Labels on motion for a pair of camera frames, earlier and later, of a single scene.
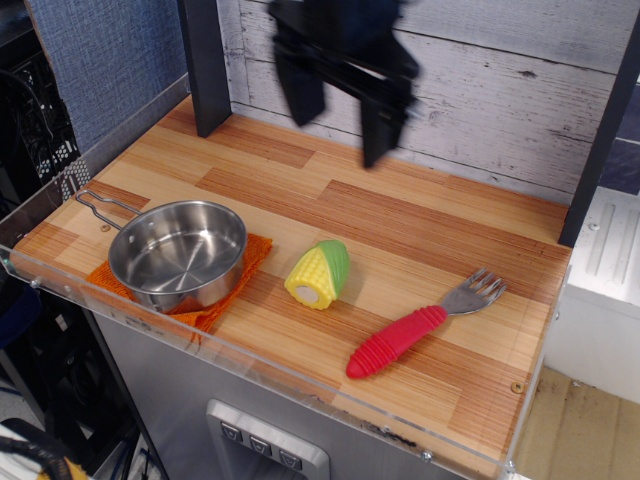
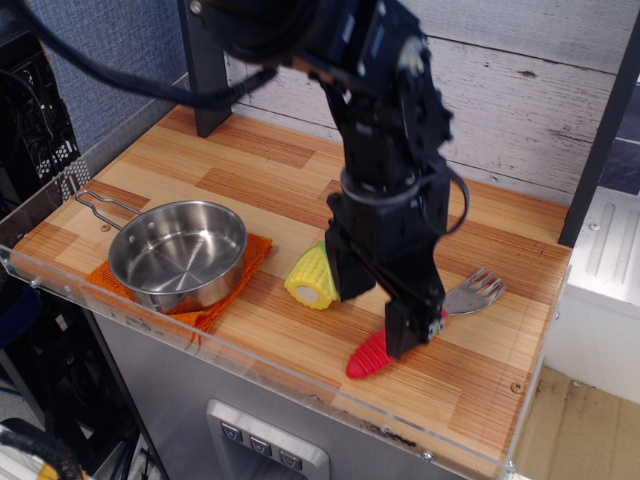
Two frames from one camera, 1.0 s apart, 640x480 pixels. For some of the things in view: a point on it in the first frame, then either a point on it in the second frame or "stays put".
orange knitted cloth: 194,318 stays put
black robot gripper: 351,47 -> 394,217
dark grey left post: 207,65 stays put
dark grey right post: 605,138 stays put
